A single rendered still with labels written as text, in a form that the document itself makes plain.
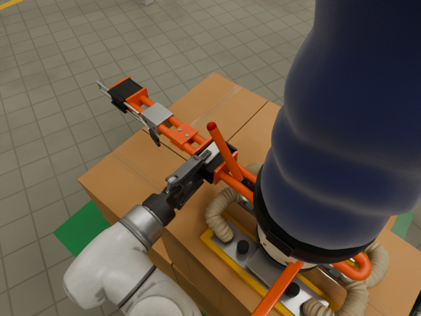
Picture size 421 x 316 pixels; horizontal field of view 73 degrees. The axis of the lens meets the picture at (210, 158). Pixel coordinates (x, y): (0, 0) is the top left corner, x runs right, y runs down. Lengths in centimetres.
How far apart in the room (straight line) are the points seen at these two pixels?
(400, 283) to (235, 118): 104
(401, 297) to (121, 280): 62
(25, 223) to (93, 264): 155
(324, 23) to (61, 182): 203
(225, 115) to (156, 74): 129
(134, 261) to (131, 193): 74
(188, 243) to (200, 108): 98
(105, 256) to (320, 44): 50
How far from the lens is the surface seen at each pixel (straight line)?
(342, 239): 45
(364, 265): 67
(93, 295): 61
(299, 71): 32
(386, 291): 83
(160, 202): 63
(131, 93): 87
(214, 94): 167
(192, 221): 78
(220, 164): 69
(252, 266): 70
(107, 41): 328
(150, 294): 58
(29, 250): 203
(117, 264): 59
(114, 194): 133
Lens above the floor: 166
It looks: 55 degrees down
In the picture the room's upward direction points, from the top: straight up
